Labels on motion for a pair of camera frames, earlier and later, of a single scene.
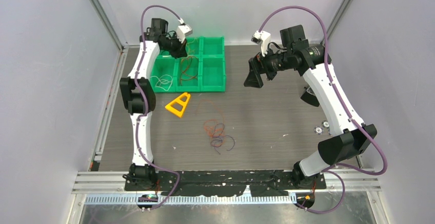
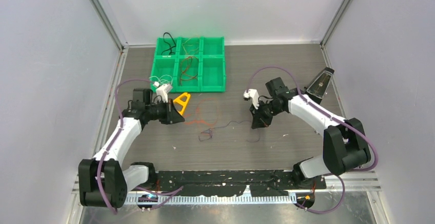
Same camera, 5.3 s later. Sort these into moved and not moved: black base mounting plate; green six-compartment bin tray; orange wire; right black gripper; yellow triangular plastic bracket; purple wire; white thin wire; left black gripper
Moved: right black gripper; left black gripper; orange wire; purple wire
Not moved: white thin wire; green six-compartment bin tray; yellow triangular plastic bracket; black base mounting plate
